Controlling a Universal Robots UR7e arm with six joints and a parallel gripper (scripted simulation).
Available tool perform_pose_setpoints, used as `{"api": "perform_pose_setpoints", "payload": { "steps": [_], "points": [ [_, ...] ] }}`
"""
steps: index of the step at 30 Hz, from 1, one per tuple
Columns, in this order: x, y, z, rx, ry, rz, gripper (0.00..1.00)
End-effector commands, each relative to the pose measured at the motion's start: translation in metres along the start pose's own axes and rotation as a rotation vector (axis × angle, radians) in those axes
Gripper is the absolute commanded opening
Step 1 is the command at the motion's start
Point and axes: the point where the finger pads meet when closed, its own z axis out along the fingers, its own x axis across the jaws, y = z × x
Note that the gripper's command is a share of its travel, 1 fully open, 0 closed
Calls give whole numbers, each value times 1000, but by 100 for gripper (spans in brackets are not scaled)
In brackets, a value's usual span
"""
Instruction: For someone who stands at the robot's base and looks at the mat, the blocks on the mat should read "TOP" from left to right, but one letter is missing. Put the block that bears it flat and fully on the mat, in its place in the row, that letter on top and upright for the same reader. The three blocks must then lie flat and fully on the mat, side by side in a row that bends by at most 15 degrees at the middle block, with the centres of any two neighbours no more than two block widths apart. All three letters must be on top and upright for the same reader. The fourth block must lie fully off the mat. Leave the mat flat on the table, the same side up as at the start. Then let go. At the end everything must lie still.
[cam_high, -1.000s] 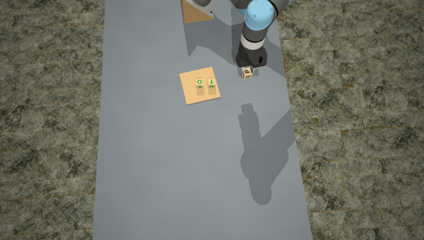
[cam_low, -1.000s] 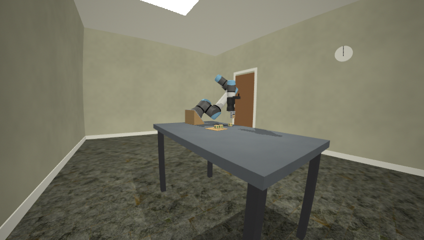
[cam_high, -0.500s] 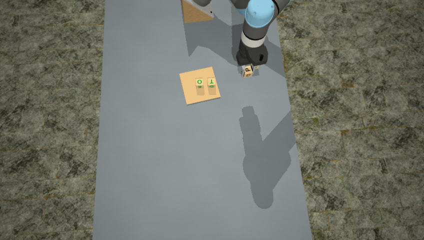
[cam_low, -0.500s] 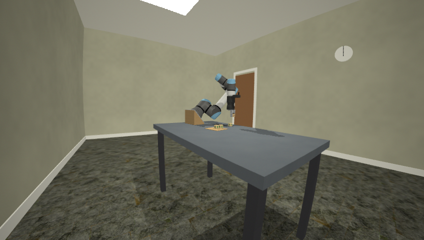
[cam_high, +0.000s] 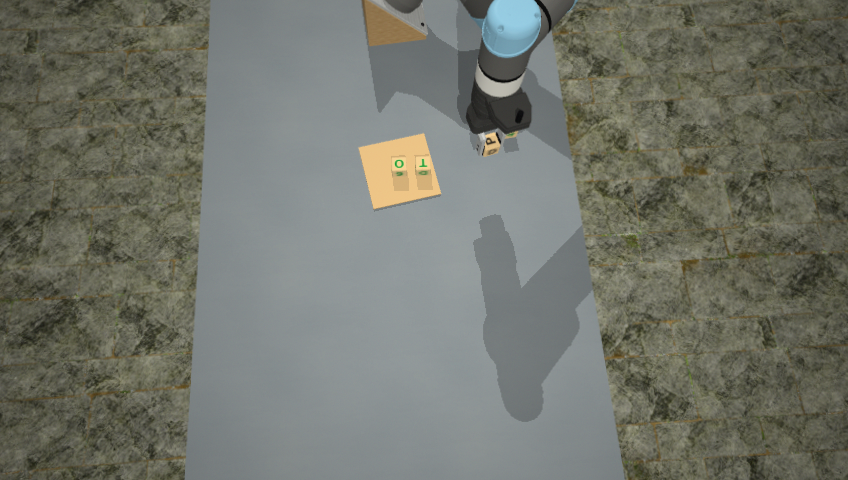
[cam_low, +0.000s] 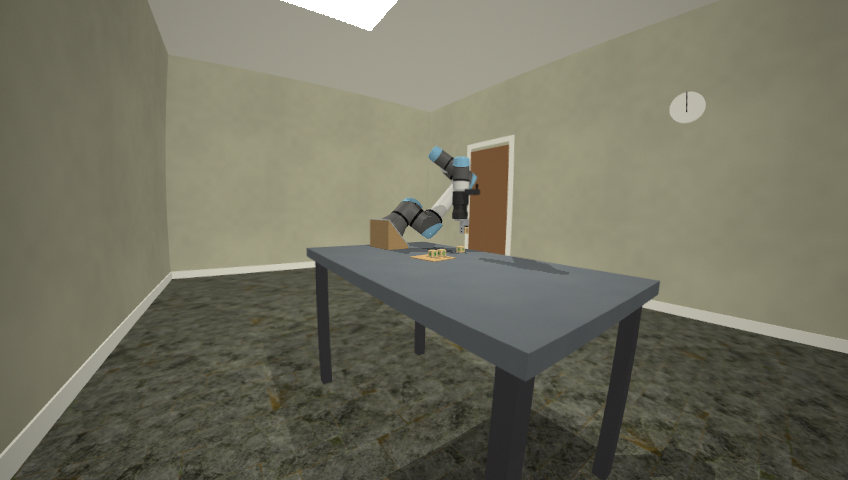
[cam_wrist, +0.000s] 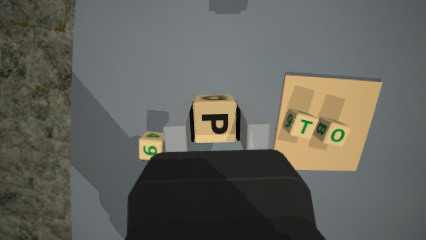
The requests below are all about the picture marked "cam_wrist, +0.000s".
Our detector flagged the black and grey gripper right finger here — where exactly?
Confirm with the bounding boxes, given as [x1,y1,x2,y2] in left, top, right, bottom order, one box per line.
[235,99,270,150]

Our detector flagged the tan flat mat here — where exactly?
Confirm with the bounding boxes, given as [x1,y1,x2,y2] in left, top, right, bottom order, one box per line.
[273,75,382,171]

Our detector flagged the beige block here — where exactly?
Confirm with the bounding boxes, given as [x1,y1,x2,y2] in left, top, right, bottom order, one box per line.
[313,117,351,147]
[139,131,165,160]
[193,95,237,143]
[282,108,318,140]

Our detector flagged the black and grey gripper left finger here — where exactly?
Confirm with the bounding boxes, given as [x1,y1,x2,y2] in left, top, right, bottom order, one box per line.
[163,101,195,152]

